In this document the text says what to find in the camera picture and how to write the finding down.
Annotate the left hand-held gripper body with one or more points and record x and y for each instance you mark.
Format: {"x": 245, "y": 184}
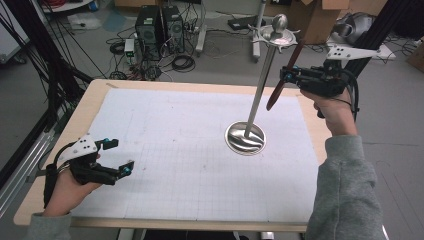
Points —
{"x": 83, "y": 160}

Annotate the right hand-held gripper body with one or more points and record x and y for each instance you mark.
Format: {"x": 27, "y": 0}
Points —
{"x": 323, "y": 81}

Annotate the brown wooden utensil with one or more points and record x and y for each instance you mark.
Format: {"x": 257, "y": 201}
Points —
{"x": 276, "y": 95}

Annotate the person's right hand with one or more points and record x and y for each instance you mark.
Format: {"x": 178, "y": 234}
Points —
{"x": 333, "y": 113}

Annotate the person's left hand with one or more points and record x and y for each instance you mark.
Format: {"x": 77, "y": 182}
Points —
{"x": 66, "y": 193}

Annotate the steel stand with round base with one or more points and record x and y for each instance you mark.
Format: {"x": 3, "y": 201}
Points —
{"x": 261, "y": 86}

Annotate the large open cardboard box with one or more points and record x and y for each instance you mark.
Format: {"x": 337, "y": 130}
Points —
{"x": 313, "y": 23}

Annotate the white grid mat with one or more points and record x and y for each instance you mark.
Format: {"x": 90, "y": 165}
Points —
{"x": 186, "y": 160}

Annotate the grey and black helmet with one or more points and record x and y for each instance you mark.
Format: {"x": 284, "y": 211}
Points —
{"x": 356, "y": 26}

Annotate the white flat board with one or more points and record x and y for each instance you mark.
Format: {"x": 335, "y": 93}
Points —
{"x": 383, "y": 51}

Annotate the flat black box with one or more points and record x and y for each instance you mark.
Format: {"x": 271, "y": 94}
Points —
{"x": 243, "y": 22}

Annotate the black metal column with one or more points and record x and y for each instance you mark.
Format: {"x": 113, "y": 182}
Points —
{"x": 380, "y": 30}

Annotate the small white electronic device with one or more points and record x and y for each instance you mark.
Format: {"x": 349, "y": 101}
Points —
{"x": 129, "y": 50}

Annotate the desk with white legs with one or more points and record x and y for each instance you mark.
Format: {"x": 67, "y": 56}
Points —
{"x": 201, "y": 40}

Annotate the small cardboard box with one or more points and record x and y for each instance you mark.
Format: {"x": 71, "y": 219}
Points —
{"x": 417, "y": 58}

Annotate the black computer tower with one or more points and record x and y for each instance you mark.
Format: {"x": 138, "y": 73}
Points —
{"x": 173, "y": 28}
{"x": 149, "y": 30}

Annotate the aluminium rail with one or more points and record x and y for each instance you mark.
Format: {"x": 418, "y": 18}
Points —
{"x": 23, "y": 173}

